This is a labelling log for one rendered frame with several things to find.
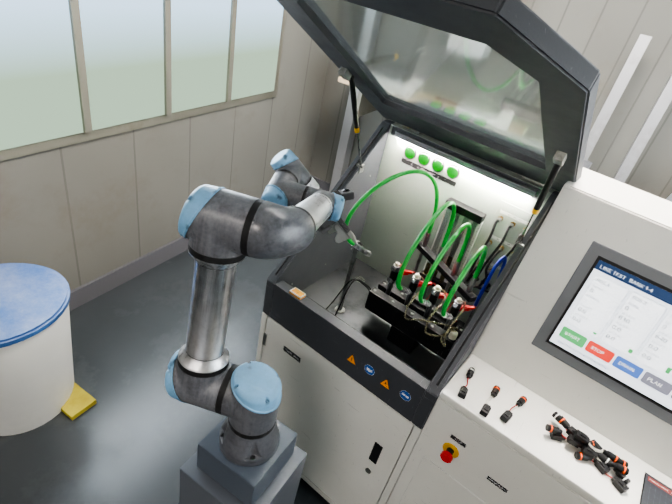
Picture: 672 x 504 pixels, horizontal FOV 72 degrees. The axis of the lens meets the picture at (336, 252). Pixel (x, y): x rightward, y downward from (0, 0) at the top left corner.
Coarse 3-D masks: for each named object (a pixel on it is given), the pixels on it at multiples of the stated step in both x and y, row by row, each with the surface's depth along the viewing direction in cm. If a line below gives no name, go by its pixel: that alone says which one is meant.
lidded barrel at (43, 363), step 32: (0, 288) 184; (32, 288) 187; (64, 288) 191; (0, 320) 171; (32, 320) 174; (64, 320) 189; (0, 352) 167; (32, 352) 177; (64, 352) 196; (0, 384) 176; (32, 384) 185; (64, 384) 204; (0, 416) 187; (32, 416) 195
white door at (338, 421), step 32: (288, 352) 171; (288, 384) 179; (320, 384) 166; (352, 384) 155; (288, 416) 187; (320, 416) 173; (352, 416) 162; (384, 416) 151; (320, 448) 181; (352, 448) 168; (384, 448) 157; (320, 480) 189; (352, 480) 175; (384, 480) 163
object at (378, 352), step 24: (288, 288) 162; (288, 312) 163; (312, 312) 155; (312, 336) 160; (336, 336) 152; (360, 336) 149; (336, 360) 156; (360, 360) 149; (384, 360) 142; (360, 384) 153; (408, 384) 139; (408, 408) 143
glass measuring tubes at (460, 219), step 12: (456, 204) 164; (444, 216) 170; (456, 216) 166; (468, 216) 163; (480, 216) 160; (444, 228) 172; (456, 228) 171; (480, 228) 166; (456, 240) 170; (456, 252) 174; (468, 252) 171; (444, 288) 180
